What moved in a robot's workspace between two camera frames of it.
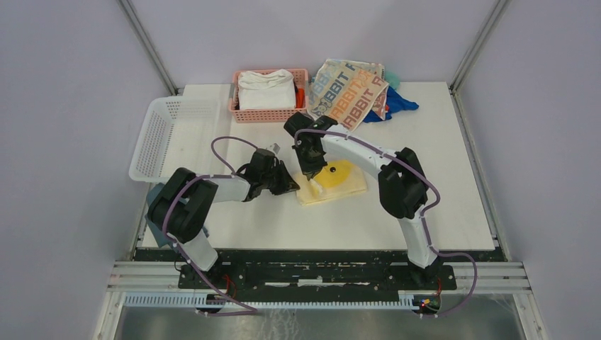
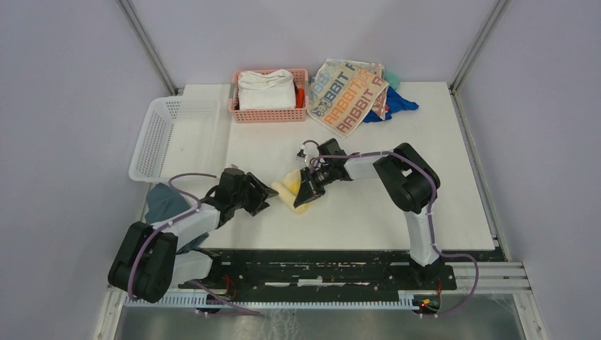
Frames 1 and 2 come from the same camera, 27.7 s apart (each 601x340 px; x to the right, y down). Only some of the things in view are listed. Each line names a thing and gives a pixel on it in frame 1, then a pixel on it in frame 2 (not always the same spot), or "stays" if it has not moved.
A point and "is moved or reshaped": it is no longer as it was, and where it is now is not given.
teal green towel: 392,78 stays
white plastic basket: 183,132 stays
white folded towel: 271,90 stays
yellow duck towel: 339,179 is moved or reshaped
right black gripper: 310,170 to 309,189
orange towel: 300,98 stays
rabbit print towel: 349,92 stays
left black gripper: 287,184 to 260,192
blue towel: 395,103 stays
